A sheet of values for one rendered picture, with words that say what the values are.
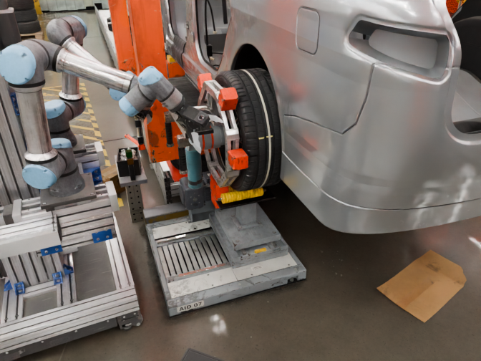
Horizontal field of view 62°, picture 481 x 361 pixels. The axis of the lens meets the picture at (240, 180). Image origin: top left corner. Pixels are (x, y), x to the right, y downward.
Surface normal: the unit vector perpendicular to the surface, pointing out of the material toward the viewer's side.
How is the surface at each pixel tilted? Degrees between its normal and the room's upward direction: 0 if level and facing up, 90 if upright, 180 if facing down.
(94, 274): 0
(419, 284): 1
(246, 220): 90
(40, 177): 98
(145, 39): 90
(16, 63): 83
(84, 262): 0
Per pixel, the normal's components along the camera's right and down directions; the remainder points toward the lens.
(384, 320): 0.00, -0.86
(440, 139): 0.04, 0.50
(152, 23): 0.34, 0.47
